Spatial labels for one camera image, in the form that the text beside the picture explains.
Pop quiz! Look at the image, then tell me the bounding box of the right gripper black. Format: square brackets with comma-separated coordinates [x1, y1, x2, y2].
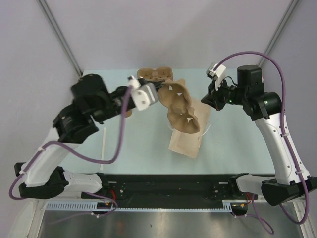
[202, 76, 248, 111]

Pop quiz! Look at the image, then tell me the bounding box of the single brown pulp carrier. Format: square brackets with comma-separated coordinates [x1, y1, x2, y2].
[158, 79, 201, 134]

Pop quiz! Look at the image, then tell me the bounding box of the brown paper coffee cup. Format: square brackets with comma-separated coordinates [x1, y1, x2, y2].
[122, 110, 132, 118]

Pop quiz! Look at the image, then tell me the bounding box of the brown paper bag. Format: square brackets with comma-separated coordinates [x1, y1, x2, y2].
[168, 98, 211, 158]

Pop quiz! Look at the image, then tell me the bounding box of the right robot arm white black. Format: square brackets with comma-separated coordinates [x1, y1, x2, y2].
[201, 63, 317, 206]

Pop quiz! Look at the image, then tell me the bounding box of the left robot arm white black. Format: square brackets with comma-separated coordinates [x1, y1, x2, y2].
[9, 74, 163, 200]

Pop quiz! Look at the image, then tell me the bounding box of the brown pulp cup carrier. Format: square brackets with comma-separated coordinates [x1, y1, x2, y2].
[137, 67, 173, 82]

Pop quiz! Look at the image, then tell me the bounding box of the white wrapped straw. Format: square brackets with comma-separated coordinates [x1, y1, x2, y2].
[100, 127, 106, 171]

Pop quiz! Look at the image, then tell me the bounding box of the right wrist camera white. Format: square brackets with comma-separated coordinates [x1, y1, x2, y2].
[206, 62, 226, 91]

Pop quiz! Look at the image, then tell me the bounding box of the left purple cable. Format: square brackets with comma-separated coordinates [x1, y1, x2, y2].
[9, 85, 133, 225]

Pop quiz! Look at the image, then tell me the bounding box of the white cable duct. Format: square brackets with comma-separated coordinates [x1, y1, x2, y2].
[45, 198, 248, 212]

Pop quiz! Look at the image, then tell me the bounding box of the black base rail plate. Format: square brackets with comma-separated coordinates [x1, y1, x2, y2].
[80, 173, 275, 211]

